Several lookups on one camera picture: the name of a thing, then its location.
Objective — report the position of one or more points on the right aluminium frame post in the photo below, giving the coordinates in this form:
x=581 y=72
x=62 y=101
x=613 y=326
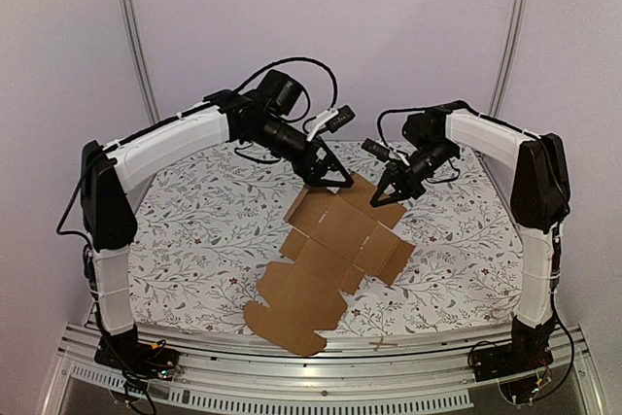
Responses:
x=517 y=11

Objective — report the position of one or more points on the floral patterned table mat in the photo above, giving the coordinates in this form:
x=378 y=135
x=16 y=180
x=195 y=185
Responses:
x=209 y=224

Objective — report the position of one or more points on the brown cardboard box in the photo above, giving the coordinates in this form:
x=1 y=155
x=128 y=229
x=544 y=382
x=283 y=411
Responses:
x=337 y=238

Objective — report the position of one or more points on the aluminium frame post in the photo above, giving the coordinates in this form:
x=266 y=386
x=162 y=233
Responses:
x=517 y=11
x=131 y=26

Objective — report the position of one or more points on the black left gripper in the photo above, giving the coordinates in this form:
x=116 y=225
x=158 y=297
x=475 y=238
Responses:
x=314 y=176

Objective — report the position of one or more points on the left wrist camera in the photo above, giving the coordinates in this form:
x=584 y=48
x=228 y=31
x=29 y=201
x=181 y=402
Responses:
x=329 y=121

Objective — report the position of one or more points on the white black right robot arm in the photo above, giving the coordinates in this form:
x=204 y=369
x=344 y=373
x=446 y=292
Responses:
x=539 y=199

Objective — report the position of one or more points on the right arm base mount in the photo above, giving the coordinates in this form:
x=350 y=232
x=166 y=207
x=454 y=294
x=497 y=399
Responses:
x=520 y=378

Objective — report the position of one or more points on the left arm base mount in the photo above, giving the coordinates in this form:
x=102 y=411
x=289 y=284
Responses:
x=147 y=361

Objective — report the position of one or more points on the aluminium front rail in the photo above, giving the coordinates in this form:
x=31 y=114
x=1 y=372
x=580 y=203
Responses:
x=426 y=373

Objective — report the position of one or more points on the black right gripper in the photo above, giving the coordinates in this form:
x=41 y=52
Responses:
x=399 y=176

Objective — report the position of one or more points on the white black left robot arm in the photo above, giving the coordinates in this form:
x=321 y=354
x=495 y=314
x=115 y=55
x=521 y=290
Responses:
x=111 y=171

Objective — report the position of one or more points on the small wooden cross stick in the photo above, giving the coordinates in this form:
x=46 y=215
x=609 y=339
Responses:
x=381 y=343

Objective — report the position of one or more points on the left aluminium frame post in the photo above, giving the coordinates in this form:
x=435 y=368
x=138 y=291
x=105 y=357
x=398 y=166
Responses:
x=131 y=26

